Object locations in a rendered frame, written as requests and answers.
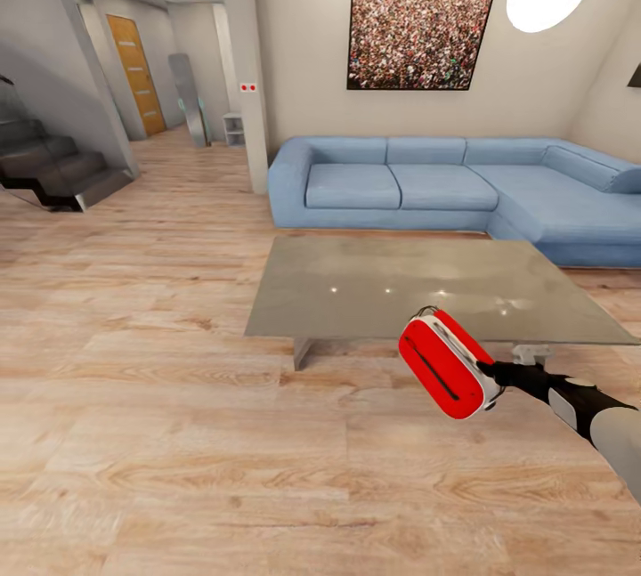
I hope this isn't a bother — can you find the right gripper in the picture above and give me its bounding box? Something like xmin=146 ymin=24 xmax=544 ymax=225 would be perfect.
xmin=477 ymin=361 xmax=544 ymax=395

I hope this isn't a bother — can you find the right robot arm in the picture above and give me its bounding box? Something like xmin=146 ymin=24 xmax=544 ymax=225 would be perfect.
xmin=477 ymin=345 xmax=641 ymax=506

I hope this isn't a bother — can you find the radio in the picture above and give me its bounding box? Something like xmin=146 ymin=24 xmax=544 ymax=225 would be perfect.
xmin=399 ymin=305 xmax=505 ymax=420

